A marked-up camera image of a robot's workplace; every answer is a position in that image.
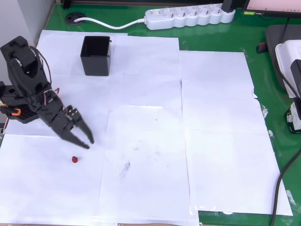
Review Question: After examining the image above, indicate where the black square cup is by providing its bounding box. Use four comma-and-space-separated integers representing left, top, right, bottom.
79, 35, 112, 77

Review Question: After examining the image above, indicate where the white device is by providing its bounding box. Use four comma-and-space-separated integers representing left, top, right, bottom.
275, 40, 301, 98

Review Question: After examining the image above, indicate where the orange and black clamp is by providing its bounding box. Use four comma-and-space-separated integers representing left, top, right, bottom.
0, 105, 22, 117

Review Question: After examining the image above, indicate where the white power strip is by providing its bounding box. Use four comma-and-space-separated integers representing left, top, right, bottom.
143, 3, 236, 31

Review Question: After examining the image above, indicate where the black plug adapter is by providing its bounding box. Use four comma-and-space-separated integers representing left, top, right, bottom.
222, 0, 236, 13

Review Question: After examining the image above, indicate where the green desk mat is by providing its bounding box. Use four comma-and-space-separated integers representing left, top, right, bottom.
44, 3, 301, 226

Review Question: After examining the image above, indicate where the red and black USB stick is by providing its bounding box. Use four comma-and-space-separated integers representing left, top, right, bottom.
255, 41, 268, 54

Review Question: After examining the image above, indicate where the grey pad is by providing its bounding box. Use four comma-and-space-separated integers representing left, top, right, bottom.
265, 24, 301, 91

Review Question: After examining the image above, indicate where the black device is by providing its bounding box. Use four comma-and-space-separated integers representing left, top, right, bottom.
290, 59, 301, 98

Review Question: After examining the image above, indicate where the black computer monitor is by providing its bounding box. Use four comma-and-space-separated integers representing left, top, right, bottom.
242, 0, 301, 18

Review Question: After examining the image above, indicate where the black cable grommet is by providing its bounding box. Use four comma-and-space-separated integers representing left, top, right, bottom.
65, 12, 86, 26

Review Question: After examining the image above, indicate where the white power strip cable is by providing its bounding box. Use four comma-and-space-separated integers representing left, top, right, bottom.
74, 17, 148, 30

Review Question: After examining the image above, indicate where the thick black cable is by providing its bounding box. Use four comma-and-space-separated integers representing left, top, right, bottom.
270, 146, 301, 226

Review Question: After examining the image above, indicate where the thin black cable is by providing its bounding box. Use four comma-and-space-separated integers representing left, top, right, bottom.
279, 17, 301, 97

